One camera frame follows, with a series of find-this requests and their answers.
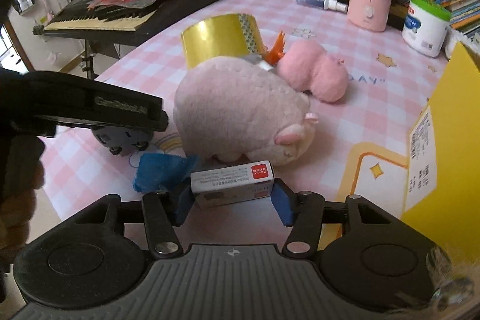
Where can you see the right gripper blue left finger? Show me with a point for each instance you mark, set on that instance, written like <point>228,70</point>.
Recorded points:
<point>162,212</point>

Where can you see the yellow cardboard box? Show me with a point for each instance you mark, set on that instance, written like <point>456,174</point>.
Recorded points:
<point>442,196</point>

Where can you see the yellow tape roll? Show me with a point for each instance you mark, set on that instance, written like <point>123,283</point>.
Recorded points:
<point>234,35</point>

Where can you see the dark pink plush toy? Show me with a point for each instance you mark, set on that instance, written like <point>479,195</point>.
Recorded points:
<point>308,67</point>

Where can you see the pink checkered tablecloth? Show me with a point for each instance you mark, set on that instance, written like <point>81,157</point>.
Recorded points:
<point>361,143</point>

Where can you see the light pink plush pig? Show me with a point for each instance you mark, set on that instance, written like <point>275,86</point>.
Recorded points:
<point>228,108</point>

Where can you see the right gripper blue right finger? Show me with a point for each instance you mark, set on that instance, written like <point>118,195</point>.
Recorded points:
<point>303,213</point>

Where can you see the white tub green lid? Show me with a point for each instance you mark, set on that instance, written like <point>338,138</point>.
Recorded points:
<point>426,26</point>

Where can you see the black keyboard piano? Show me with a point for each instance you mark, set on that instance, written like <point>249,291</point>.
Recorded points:
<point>113,25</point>

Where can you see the white blue spray bottle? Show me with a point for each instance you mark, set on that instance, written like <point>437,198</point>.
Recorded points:
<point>332,5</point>

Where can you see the grey toy car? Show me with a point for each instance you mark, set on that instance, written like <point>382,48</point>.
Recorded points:
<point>122,140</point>

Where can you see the small white red box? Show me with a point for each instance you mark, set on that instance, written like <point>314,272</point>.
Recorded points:
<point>232,184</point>

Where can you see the left hand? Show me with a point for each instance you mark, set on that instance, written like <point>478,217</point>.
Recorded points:
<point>22,174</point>

